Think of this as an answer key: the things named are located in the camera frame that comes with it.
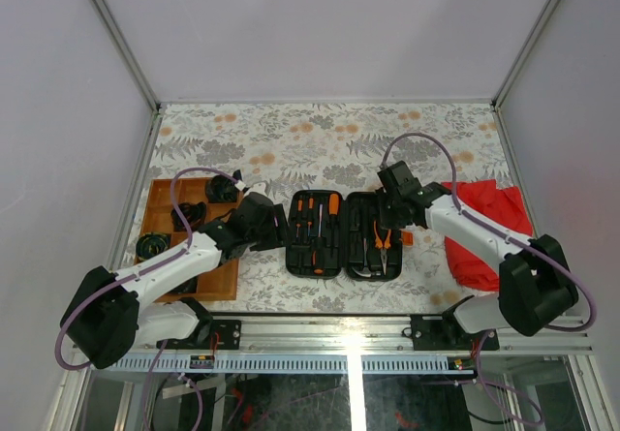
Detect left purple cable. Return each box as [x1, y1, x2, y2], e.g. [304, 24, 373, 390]
[54, 167, 248, 431]

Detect small precision screwdriver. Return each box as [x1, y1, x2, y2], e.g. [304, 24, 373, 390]
[306, 195, 315, 239]
[295, 199, 304, 243]

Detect large orange screwdriver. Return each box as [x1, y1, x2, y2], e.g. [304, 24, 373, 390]
[328, 193, 340, 261]

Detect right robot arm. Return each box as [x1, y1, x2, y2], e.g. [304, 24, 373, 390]
[377, 161, 578, 349]

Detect black orange handle screwdriver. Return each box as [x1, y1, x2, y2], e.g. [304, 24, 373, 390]
[312, 203, 324, 275]

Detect black plastic tool case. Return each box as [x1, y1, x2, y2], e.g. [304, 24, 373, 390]
[285, 190, 413, 282]

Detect red cloth bag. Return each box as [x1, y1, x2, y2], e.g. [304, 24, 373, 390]
[429, 180, 533, 292]

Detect aluminium front rail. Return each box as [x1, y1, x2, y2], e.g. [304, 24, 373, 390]
[72, 312, 595, 374]

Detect dark patterned rolled cloth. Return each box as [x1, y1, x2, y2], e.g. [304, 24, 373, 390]
[204, 174, 238, 203]

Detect yellow black rolled strap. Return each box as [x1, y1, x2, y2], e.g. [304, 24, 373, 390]
[135, 232, 171, 263]

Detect claw hammer black handle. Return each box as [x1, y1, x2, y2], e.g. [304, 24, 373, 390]
[350, 206, 383, 279]

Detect wooden compartment tray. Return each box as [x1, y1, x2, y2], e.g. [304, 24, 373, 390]
[131, 177, 246, 302]

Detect orange long-nose pliers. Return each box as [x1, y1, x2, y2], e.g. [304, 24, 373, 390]
[373, 220, 392, 276]

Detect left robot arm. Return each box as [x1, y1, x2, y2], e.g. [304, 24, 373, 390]
[55, 192, 290, 369]

